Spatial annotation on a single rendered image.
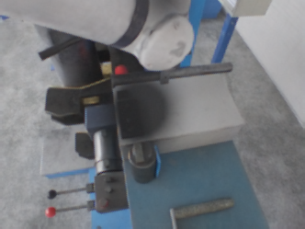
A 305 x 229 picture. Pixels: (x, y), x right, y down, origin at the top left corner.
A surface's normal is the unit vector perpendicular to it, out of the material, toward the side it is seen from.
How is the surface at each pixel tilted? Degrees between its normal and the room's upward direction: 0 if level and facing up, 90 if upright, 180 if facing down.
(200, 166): 0
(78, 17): 96
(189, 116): 0
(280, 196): 0
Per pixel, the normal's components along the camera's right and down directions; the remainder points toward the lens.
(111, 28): 0.38, 0.82
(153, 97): 0.03, -0.56
